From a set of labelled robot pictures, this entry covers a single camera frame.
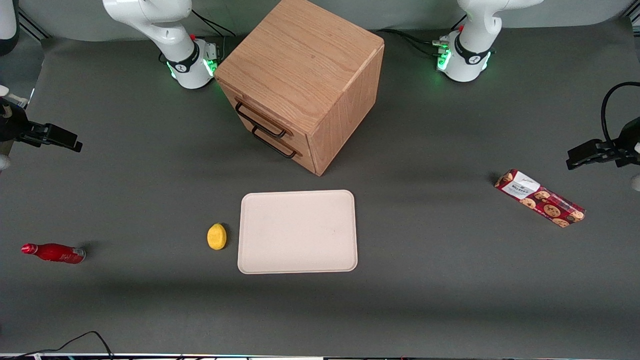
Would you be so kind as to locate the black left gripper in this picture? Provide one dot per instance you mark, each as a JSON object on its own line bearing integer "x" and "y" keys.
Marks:
{"x": 629, "y": 139}

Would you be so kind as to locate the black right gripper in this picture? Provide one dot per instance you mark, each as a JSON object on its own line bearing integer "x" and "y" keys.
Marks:
{"x": 12, "y": 126}

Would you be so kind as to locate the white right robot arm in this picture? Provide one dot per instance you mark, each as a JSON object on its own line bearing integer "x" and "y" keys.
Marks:
{"x": 165, "y": 30}

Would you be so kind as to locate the oak wooden drawer cabinet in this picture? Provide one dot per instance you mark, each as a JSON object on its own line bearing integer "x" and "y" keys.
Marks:
{"x": 305, "y": 55}

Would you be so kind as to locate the white stand object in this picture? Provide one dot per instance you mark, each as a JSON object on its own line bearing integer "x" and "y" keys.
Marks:
{"x": 4, "y": 91}

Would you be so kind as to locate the red cookie package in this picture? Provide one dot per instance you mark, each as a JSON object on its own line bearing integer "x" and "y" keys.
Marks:
{"x": 540, "y": 199}

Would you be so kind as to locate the red soda bottle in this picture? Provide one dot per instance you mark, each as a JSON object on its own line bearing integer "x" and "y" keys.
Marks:
{"x": 55, "y": 253}

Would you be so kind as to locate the yellow lemon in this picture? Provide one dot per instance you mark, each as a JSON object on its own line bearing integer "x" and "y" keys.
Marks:
{"x": 216, "y": 237}

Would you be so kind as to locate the dark grey table mat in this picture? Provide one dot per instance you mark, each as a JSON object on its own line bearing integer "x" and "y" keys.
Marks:
{"x": 150, "y": 310}

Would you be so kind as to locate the beige rectangular tray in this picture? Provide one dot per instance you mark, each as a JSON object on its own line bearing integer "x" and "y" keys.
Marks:
{"x": 297, "y": 232}

